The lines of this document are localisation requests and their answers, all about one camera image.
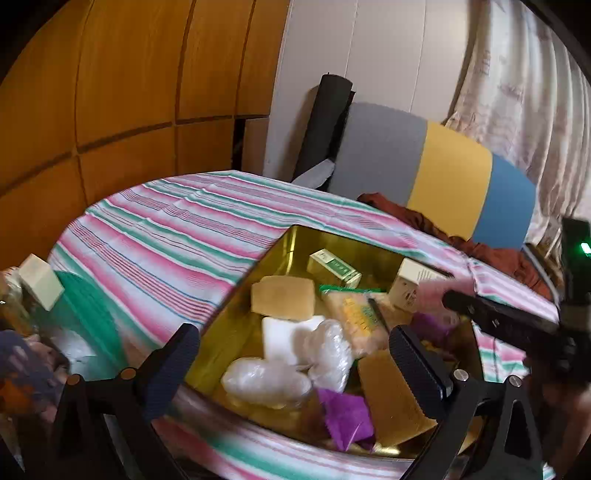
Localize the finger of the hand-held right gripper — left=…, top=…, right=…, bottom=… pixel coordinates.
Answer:
left=442, top=291, right=561, bottom=344

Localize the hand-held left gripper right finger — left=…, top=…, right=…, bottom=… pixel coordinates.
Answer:
left=389, top=324, right=543, bottom=480

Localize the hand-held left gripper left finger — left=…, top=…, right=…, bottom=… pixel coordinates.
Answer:
left=45, top=323, right=202, bottom=480

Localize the yellow sponge block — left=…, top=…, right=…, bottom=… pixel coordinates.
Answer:
left=358, top=351, right=438, bottom=448
left=250, top=275, right=317, bottom=321

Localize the green edged biscuit packet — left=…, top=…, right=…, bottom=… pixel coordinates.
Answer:
left=321, top=285, right=389, bottom=358

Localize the cream carton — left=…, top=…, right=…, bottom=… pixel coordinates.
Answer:
left=388, top=257, right=455, bottom=315

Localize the clear plastic bag wad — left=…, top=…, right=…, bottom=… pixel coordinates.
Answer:
left=222, top=357, right=312, bottom=409
left=305, top=318, right=354, bottom=393

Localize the white sponge block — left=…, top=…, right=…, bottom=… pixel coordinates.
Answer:
left=262, top=315, right=326, bottom=365

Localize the green leaf print carton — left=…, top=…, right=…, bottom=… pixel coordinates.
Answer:
left=307, top=249, right=362, bottom=289

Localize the gold tin box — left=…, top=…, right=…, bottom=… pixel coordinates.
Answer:
left=182, top=224, right=485, bottom=460

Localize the person's right hand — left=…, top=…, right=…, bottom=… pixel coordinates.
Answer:
left=522, top=364, right=587, bottom=462

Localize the brown blanket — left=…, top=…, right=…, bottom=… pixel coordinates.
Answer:
left=358, top=191, right=552, bottom=301

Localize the green plastic basket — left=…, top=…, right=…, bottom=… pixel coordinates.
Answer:
left=34, top=272, right=116, bottom=365

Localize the striped bedsheet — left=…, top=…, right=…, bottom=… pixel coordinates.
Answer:
left=48, top=170, right=561, bottom=480

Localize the blue perforated plastic holder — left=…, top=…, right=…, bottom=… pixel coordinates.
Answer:
left=0, top=330, right=70, bottom=416

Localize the grey yellow blue headboard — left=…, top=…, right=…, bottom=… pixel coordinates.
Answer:
left=327, top=102, right=537, bottom=250

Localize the small cream box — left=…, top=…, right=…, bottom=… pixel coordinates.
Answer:
left=18, top=255, right=64, bottom=311

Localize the orange fruit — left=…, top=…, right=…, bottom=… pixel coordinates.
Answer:
left=0, top=383, right=34, bottom=408

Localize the patterned beige curtain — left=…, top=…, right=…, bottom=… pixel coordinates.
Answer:
left=442, top=0, right=591, bottom=259

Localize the glass jar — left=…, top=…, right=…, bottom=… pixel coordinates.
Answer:
left=0, top=272, right=34, bottom=334

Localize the black rolled mat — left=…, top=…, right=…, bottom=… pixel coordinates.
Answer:
left=292, top=73, right=354, bottom=183

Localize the wooden wardrobe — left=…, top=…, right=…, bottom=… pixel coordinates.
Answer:
left=0, top=0, right=291, bottom=278

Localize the grey bed frame rail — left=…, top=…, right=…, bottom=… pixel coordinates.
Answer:
left=524, top=244, right=561, bottom=301
left=293, top=159, right=334, bottom=188

